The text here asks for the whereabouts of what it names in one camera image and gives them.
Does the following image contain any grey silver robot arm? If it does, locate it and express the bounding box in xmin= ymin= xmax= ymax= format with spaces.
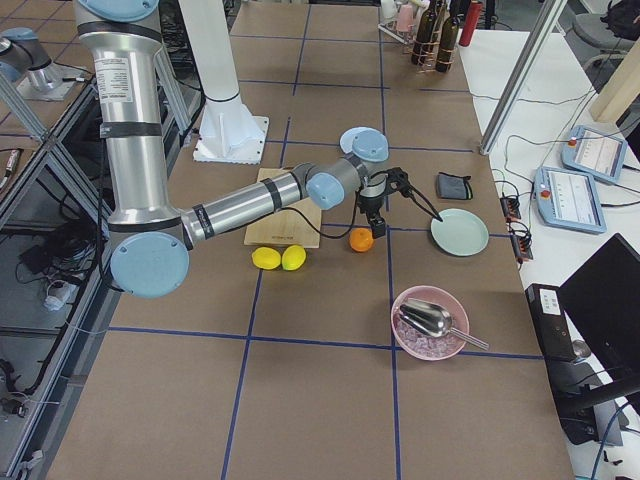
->
xmin=74 ymin=1 xmax=389 ymax=298
xmin=1 ymin=27 xmax=76 ymax=101

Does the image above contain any blue teach pendant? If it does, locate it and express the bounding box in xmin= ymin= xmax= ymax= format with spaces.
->
xmin=534 ymin=166 xmax=607 ymax=234
xmin=561 ymin=125 xmax=628 ymax=184

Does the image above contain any white wire cup rack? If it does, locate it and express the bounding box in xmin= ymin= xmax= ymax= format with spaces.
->
xmin=378 ymin=0 xmax=416 ymax=46

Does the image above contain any pink plastic cup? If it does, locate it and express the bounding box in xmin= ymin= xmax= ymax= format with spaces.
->
xmin=396 ymin=4 xmax=414 ymax=34

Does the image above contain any shiny metal scoop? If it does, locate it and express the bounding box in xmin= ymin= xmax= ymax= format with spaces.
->
xmin=399 ymin=298 xmax=489 ymax=351

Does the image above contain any black computer monitor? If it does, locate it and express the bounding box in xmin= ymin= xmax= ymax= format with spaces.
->
xmin=559 ymin=233 xmax=639 ymax=380

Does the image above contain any red cylindrical bottle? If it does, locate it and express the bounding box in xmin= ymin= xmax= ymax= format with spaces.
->
xmin=459 ymin=0 xmax=484 ymax=47

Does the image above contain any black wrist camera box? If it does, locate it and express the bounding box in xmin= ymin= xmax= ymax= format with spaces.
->
xmin=385 ymin=167 xmax=412 ymax=198

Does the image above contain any black box device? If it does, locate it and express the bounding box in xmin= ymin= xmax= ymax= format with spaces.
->
xmin=525 ymin=283 xmax=576 ymax=362

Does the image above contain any dark green wine bottle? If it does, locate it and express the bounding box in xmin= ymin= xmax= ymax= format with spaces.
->
xmin=435 ymin=0 xmax=461 ymax=73
xmin=411 ymin=1 xmax=437 ymax=65

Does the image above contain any lower yellow lemon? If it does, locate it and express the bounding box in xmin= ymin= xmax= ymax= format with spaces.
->
xmin=251 ymin=247 xmax=281 ymax=270

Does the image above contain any near blue teach pendant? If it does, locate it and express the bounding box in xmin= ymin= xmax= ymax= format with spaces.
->
xmin=534 ymin=166 xmax=607 ymax=234

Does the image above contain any light blue plate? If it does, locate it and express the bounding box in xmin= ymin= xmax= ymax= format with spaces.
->
xmin=339 ymin=126 xmax=378 ymax=154

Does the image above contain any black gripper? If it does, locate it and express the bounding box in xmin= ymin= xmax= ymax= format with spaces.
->
xmin=357 ymin=194 xmax=387 ymax=238

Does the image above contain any far blue teach pendant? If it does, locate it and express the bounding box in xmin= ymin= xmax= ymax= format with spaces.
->
xmin=561 ymin=125 xmax=628 ymax=184

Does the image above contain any copper wire bottle rack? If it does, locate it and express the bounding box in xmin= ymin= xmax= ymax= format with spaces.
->
xmin=411 ymin=1 xmax=460 ymax=73

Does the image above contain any orange mandarin fruit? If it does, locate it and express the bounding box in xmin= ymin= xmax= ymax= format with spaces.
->
xmin=348 ymin=227 xmax=375 ymax=253

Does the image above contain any yellow lemon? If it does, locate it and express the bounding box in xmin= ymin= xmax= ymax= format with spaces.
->
xmin=251 ymin=247 xmax=281 ymax=270
xmin=281 ymin=245 xmax=307 ymax=271

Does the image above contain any aluminium frame post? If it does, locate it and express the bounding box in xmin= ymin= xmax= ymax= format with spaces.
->
xmin=479 ymin=0 xmax=568 ymax=155

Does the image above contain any pink bowl with ice cubes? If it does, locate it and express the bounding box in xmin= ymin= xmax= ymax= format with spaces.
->
xmin=391 ymin=286 xmax=470 ymax=361

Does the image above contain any folded grey cloth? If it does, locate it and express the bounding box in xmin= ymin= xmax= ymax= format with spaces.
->
xmin=436 ymin=172 xmax=474 ymax=200

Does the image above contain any upper yellow lemon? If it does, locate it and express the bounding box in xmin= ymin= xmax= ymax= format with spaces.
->
xmin=281 ymin=245 xmax=307 ymax=271

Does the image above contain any bamboo cutting board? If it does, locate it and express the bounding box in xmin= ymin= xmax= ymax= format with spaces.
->
xmin=244 ymin=198 xmax=322 ymax=249

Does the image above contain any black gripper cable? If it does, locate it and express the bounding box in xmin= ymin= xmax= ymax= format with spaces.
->
xmin=279 ymin=172 xmax=444 ymax=240

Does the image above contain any pale green plate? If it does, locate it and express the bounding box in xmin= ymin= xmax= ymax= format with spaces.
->
xmin=430 ymin=208 xmax=489 ymax=257

